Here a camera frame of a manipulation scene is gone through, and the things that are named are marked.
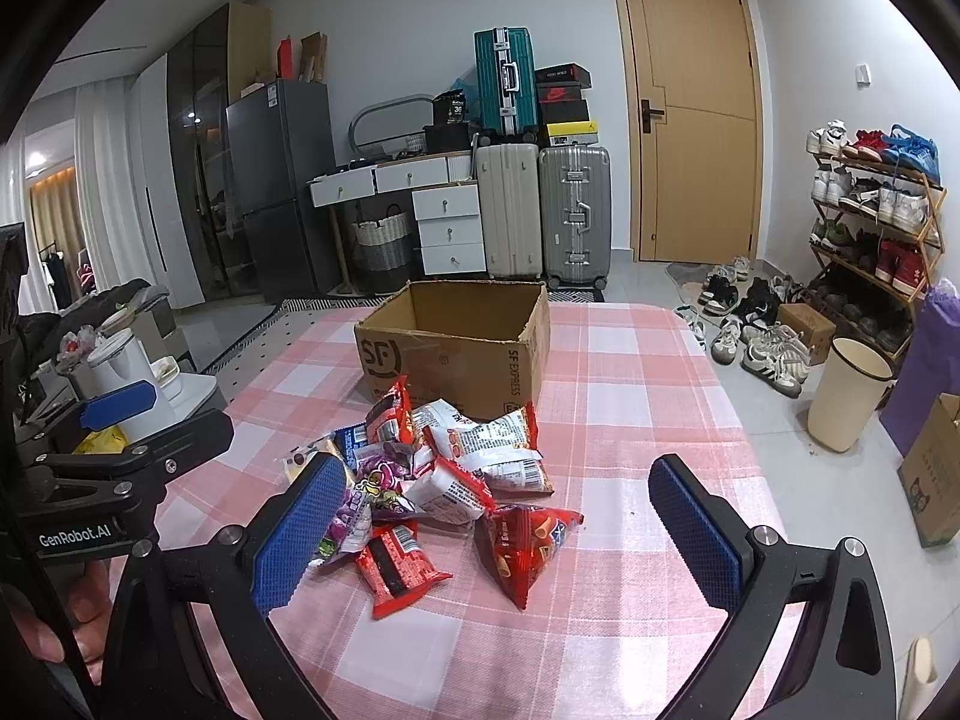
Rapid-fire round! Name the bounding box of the red black snack packet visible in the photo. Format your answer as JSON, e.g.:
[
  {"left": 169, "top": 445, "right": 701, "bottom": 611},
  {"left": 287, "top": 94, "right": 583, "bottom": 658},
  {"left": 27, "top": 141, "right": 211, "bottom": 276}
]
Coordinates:
[{"left": 356, "top": 520, "right": 452, "bottom": 621}]

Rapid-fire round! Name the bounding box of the purple candy bag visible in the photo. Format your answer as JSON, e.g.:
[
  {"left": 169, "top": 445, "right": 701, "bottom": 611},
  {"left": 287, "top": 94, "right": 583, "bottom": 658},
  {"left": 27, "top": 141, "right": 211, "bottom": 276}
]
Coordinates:
[{"left": 309, "top": 460, "right": 418, "bottom": 567}]

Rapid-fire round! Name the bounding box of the blue cookie packet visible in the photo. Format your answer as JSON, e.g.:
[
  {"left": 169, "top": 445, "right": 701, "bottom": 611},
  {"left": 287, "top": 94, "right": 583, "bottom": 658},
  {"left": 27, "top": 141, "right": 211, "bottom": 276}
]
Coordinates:
[{"left": 331, "top": 422, "right": 368, "bottom": 472}]

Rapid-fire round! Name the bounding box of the red snack bag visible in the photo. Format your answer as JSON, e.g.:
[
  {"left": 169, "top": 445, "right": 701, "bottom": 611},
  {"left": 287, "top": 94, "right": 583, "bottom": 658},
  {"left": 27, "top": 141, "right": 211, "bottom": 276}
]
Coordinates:
[{"left": 364, "top": 376, "right": 416, "bottom": 445}]

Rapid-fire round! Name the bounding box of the red triangular chip bag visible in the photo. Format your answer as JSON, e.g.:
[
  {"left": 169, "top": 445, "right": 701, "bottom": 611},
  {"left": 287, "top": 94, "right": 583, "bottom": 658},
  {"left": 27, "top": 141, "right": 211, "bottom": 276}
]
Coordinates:
[{"left": 482, "top": 504, "right": 584, "bottom": 610}]

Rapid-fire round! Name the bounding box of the white red noodle bag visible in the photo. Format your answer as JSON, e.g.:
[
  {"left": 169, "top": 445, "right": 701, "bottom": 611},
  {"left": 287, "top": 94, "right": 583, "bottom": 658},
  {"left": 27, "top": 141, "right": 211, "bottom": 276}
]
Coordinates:
[{"left": 412, "top": 400, "right": 555, "bottom": 496}]

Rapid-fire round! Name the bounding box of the white red snack packet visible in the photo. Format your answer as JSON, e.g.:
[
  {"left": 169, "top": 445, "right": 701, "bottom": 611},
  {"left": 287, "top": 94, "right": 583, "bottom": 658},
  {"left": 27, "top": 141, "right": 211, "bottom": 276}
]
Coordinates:
[{"left": 405, "top": 457, "right": 496, "bottom": 527}]

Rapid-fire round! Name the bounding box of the left human hand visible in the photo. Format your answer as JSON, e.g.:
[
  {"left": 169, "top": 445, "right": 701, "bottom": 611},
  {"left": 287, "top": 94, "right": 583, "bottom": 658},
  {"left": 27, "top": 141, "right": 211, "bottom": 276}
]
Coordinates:
[{"left": 6, "top": 560, "right": 114, "bottom": 688}]

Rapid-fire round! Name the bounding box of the white electric kettle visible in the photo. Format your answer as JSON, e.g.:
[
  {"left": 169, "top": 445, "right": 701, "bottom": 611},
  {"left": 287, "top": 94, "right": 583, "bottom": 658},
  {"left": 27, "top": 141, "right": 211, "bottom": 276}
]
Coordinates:
[{"left": 82, "top": 328, "right": 176, "bottom": 444}]

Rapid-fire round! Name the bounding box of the brown carton on floor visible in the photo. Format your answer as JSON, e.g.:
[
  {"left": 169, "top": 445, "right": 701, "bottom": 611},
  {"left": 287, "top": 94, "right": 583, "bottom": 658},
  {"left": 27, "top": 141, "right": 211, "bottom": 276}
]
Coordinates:
[{"left": 898, "top": 394, "right": 960, "bottom": 550}]

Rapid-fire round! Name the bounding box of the white curtain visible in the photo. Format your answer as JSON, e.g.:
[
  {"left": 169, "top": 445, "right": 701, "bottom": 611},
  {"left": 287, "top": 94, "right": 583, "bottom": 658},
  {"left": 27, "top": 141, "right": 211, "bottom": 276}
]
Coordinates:
[{"left": 73, "top": 78, "right": 167, "bottom": 291}]

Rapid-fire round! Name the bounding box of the cream trash bin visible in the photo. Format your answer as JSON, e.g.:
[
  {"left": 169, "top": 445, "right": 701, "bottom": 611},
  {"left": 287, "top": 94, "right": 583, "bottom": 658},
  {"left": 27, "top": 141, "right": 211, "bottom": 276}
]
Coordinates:
[{"left": 807, "top": 338, "right": 895, "bottom": 454}]

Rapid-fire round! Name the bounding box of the purple paper bag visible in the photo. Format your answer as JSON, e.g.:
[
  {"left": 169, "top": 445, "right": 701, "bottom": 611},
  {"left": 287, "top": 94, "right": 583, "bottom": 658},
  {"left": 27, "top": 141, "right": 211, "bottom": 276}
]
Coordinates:
[{"left": 880, "top": 278, "right": 960, "bottom": 457}]

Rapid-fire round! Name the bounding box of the white black sneaker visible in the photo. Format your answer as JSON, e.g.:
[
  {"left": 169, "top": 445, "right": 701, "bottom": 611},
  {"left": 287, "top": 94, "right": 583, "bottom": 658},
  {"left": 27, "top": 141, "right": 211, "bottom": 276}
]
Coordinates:
[{"left": 740, "top": 346, "right": 802, "bottom": 398}]

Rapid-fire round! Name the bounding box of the woven laundry basket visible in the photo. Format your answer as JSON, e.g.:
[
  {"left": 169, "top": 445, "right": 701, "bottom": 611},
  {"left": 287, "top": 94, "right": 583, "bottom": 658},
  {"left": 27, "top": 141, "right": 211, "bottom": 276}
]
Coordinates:
[{"left": 350, "top": 211, "right": 415, "bottom": 294}]

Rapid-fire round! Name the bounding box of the dark grey refrigerator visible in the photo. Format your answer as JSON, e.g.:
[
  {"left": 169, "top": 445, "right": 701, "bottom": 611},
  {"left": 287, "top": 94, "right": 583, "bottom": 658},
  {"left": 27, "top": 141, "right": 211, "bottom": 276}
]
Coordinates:
[{"left": 226, "top": 80, "right": 340, "bottom": 304}]

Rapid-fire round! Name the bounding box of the small brown shoe box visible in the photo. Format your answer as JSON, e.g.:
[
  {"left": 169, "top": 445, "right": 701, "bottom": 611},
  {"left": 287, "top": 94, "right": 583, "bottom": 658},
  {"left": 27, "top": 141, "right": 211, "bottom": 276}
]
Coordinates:
[{"left": 778, "top": 302, "right": 836, "bottom": 366}]

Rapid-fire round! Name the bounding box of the SF cardboard box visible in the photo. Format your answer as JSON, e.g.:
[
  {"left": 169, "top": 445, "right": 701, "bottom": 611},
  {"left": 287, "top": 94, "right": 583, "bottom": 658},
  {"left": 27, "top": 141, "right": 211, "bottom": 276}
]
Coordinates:
[{"left": 355, "top": 280, "right": 550, "bottom": 421}]

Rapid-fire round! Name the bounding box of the black glass cabinet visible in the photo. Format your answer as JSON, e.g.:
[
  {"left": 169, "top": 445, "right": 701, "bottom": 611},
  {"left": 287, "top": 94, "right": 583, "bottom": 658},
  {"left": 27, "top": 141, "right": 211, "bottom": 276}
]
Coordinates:
[{"left": 166, "top": 2, "right": 274, "bottom": 301}]

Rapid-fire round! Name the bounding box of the oval mirror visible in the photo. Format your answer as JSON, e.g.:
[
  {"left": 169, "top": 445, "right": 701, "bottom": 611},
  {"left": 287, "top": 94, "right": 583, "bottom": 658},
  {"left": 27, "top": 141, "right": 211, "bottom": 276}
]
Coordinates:
[{"left": 347, "top": 94, "right": 433, "bottom": 161}]

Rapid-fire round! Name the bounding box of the white drawer desk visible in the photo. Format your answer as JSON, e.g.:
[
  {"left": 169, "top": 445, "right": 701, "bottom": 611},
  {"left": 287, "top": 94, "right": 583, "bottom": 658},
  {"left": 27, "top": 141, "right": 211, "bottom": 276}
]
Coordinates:
[{"left": 308, "top": 151, "right": 487, "bottom": 277}]

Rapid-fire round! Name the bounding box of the black bag on desk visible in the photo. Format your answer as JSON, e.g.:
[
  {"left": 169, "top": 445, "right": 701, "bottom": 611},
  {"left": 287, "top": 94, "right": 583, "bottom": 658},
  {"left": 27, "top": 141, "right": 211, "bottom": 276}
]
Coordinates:
[{"left": 431, "top": 88, "right": 467, "bottom": 127}]

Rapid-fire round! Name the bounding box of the bamboo shoe rack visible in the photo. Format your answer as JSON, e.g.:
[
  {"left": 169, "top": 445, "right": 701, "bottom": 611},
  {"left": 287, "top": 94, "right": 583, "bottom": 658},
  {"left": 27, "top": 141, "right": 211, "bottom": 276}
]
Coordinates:
[{"left": 804, "top": 153, "right": 947, "bottom": 369}]

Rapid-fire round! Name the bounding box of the beige suitcase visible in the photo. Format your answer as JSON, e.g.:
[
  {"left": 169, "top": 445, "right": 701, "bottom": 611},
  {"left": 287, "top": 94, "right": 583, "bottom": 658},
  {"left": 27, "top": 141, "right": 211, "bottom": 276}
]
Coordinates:
[{"left": 475, "top": 143, "right": 544, "bottom": 280}]

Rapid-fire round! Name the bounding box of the silver suitcase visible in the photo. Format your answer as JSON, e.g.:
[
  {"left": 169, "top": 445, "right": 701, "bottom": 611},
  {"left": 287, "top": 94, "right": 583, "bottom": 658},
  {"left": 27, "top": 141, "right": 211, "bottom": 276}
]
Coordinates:
[{"left": 539, "top": 145, "right": 612, "bottom": 291}]

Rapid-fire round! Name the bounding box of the teal suitcase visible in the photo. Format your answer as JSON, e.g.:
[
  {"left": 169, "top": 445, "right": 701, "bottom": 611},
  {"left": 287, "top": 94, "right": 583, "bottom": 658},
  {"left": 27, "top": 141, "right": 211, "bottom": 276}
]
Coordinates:
[{"left": 473, "top": 26, "right": 539, "bottom": 142}]

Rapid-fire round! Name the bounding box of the stack of shoe boxes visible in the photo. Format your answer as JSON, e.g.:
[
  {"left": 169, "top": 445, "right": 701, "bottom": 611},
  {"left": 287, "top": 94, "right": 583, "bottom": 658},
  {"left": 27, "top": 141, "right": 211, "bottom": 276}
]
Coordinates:
[{"left": 534, "top": 62, "right": 599, "bottom": 148}]

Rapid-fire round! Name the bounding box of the wooden door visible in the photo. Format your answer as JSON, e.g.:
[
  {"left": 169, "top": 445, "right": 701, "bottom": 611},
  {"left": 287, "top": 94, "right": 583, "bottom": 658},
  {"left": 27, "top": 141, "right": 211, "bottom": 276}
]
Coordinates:
[{"left": 615, "top": 0, "right": 763, "bottom": 263}]

